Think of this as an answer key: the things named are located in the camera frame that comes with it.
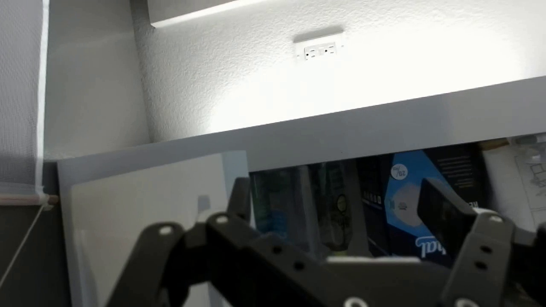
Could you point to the blue package in cabinet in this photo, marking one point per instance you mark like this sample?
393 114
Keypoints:
370 206

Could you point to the printed paper bag in cabinet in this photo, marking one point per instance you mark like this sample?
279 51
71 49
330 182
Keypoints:
518 177

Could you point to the hanging white pegboard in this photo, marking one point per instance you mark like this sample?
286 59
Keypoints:
25 47

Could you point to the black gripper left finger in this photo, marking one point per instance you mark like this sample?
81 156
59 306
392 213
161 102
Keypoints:
247 269

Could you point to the white wall outlet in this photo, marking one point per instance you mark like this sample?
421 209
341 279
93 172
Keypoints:
318 47

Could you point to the under-cabinet light strip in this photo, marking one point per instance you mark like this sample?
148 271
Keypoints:
170 13

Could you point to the white cabinet door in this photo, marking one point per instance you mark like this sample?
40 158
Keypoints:
107 202

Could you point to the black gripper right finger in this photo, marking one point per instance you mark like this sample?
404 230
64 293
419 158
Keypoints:
492 259

